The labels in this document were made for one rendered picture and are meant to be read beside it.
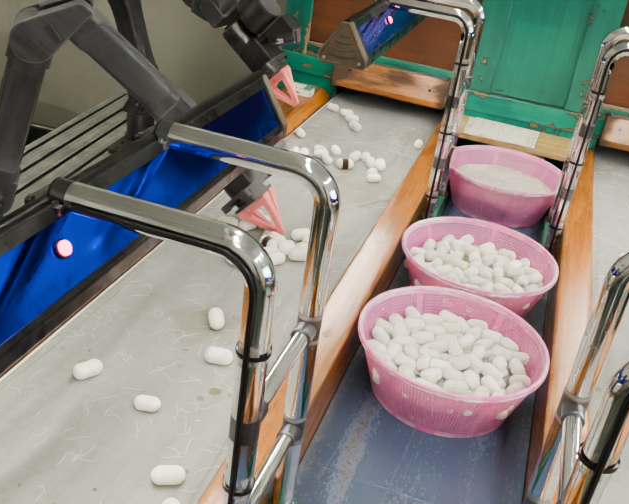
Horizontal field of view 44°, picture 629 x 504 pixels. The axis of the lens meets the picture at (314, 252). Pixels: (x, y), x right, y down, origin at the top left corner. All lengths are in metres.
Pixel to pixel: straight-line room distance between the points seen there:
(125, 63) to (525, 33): 1.08
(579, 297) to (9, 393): 0.85
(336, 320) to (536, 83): 1.09
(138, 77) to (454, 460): 0.72
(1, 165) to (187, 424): 0.56
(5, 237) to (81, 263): 0.07
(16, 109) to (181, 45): 1.89
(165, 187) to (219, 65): 2.41
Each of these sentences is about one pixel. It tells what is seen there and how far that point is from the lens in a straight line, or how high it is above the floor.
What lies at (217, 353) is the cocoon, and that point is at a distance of 1.00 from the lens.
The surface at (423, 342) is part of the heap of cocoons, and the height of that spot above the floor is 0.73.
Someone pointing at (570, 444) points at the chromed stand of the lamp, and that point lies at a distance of 0.65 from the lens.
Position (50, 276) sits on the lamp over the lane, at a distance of 0.55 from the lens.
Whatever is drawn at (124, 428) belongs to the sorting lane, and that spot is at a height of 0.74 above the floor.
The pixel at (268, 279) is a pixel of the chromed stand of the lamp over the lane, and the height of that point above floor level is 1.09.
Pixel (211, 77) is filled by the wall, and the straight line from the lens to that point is 3.09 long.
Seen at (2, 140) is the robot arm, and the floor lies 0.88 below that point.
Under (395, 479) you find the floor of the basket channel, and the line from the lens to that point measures 0.99.
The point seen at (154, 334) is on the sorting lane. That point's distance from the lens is 1.06.
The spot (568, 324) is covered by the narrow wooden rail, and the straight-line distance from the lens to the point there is 1.21.
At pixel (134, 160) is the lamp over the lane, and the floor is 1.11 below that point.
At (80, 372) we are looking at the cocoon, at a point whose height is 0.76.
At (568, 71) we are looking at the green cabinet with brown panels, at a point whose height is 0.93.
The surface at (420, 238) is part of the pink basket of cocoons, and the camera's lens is 1.40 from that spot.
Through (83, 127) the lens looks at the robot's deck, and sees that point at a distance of 1.94.
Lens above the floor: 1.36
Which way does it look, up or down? 28 degrees down
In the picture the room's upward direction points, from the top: 8 degrees clockwise
